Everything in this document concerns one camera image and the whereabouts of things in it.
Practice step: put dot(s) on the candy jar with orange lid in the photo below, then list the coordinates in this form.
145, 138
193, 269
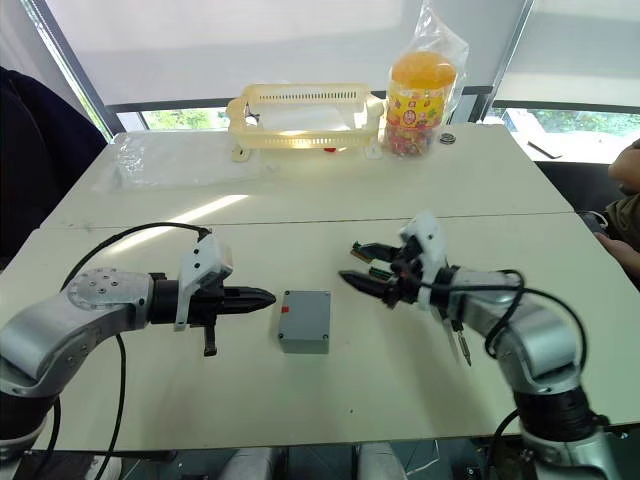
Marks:
419, 110

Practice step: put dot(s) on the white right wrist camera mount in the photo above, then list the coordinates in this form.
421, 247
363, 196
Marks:
430, 235

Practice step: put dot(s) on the clear bag around jar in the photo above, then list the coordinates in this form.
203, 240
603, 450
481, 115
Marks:
445, 35

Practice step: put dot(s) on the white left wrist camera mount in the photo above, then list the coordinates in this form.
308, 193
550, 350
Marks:
202, 260

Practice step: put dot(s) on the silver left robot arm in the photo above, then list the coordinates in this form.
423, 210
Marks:
75, 320

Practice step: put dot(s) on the cream plastic slotted basket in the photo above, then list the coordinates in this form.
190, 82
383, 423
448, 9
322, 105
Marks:
300, 141

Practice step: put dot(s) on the person bare forearm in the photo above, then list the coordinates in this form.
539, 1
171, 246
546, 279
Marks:
627, 167

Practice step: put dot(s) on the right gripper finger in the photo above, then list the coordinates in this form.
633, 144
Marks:
367, 284
377, 251

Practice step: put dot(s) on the grey handheld device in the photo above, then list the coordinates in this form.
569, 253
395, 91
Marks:
594, 222

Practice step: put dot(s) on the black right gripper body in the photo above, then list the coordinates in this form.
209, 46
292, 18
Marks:
405, 280

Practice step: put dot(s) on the dark chair back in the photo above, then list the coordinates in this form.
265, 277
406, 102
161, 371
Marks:
40, 165

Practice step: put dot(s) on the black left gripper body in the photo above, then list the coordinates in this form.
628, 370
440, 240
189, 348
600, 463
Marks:
207, 300

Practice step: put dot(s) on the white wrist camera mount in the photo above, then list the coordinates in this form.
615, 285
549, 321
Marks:
430, 235
202, 260

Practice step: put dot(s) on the person olive clothing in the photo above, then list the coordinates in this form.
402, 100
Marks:
627, 217

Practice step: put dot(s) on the clear flat plastic bag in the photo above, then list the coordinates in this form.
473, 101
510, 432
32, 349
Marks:
175, 160

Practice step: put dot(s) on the person bare skin limb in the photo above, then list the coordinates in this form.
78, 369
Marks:
622, 257

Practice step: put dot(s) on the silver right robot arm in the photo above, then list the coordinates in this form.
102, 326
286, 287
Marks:
540, 340

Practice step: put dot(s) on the small black round cap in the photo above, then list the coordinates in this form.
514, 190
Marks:
448, 138

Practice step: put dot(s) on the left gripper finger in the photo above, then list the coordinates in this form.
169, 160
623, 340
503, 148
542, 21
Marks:
247, 306
250, 294

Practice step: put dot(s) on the light grey rounded shape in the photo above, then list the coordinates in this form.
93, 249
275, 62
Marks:
380, 462
252, 462

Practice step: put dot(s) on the grey plastic box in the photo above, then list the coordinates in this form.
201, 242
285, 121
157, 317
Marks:
305, 320

